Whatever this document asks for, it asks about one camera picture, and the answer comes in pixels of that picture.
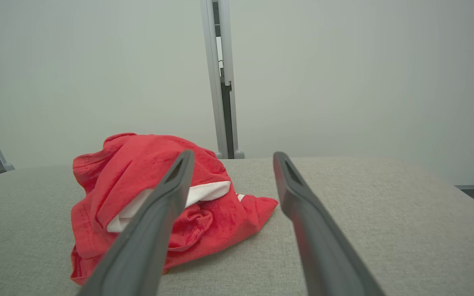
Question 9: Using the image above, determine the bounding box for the grey fabric padded table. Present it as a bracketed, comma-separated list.
[0, 157, 474, 296]

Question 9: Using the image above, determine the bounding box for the red and white jersey shirt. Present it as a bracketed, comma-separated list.
[106, 181, 279, 274]

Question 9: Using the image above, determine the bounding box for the red garment with white trim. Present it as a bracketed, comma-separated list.
[71, 132, 231, 285]

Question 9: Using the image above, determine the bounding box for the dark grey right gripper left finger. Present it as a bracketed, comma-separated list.
[77, 150, 195, 296]

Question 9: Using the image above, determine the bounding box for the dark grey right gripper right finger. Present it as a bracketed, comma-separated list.
[273, 151, 386, 296]

